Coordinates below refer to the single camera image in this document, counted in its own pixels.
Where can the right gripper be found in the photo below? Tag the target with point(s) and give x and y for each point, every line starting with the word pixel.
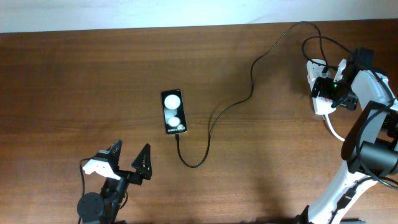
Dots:
pixel 350 101

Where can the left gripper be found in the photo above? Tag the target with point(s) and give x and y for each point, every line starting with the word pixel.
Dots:
pixel 137 177

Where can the black Samsung flip phone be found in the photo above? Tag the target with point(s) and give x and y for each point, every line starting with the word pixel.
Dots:
pixel 174 113

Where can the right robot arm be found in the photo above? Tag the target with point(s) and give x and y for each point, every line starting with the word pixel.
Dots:
pixel 369 151

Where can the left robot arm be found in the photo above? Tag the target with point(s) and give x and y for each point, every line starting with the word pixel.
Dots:
pixel 104 206

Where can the white USB charger adapter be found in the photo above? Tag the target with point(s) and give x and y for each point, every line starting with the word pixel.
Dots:
pixel 315 69

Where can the white power strip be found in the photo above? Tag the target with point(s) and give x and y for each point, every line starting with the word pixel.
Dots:
pixel 322 106

